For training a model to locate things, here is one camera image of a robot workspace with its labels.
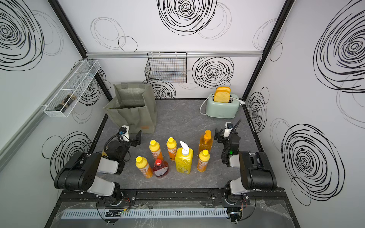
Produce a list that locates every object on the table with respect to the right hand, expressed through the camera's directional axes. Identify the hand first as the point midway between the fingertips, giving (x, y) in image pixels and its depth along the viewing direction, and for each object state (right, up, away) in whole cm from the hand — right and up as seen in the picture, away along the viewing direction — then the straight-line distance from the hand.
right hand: (225, 129), depth 90 cm
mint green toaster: (+7, +12, +12) cm, 18 cm away
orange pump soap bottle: (-14, -7, -12) cm, 19 cm away
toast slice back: (+1, +27, +5) cm, 28 cm away
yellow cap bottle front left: (-46, -13, -25) cm, 54 cm away
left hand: (-58, 0, -3) cm, 59 cm away
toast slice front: (0, +22, +6) cm, 22 cm away
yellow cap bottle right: (-17, -11, -22) cm, 30 cm away
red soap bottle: (-38, -17, -20) cm, 46 cm away
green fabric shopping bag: (-64, +16, +14) cm, 67 cm away
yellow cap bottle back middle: (-33, -6, -18) cm, 38 cm away
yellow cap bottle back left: (-41, -7, -19) cm, 46 cm away
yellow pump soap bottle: (-26, -10, -23) cm, 37 cm away
